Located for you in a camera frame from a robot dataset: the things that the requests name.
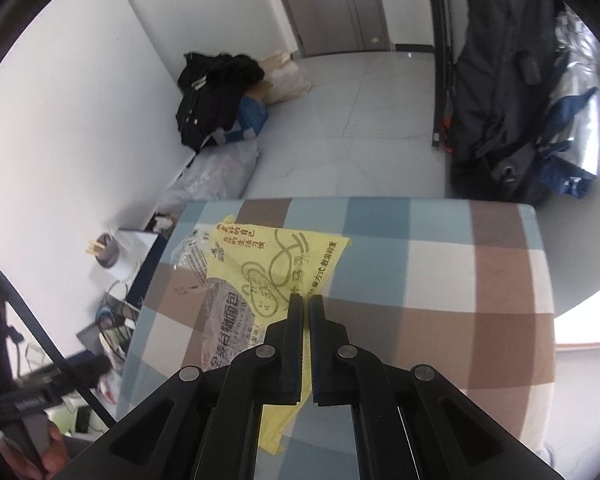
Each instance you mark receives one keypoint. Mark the black framed glass door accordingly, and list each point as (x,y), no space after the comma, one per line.
(440,35)

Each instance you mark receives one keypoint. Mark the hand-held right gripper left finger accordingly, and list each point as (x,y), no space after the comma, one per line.
(292,340)

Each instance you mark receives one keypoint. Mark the beige tote bag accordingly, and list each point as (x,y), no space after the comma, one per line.
(285,77)

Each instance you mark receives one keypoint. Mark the silver folded umbrella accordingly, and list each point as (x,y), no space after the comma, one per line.
(575,110)

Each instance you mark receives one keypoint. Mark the blue box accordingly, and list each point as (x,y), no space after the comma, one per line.
(252,112)

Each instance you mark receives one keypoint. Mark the small white bag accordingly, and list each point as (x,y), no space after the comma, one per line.
(162,222)

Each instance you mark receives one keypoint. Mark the orange and black tool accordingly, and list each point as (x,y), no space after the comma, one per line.
(445,130)

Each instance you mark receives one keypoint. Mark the grey entrance door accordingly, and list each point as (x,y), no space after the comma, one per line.
(340,5)

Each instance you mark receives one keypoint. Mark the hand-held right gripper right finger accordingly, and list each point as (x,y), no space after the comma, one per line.
(320,345)

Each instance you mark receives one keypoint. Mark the yellow bag with line drawing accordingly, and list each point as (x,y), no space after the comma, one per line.
(250,260)

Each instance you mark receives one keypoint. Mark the black jacket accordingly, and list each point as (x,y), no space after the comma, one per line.
(210,95)

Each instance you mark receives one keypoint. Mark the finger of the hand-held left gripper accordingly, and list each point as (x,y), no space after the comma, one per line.
(87,367)

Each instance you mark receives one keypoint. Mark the bundle of wooden chopsticks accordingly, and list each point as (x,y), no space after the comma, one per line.
(94,247)

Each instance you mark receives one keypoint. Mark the person's left hand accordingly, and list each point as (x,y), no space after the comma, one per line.
(55,447)

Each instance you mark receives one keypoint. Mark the black backpack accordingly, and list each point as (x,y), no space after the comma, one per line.
(500,75)

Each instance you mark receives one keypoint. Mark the white and navy open box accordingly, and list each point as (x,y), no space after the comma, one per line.
(140,255)

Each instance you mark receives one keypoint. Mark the grey plastic parcel bag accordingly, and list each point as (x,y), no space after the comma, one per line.
(215,175)

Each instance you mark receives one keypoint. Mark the checkered tablecloth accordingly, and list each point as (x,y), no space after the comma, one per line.
(430,285)

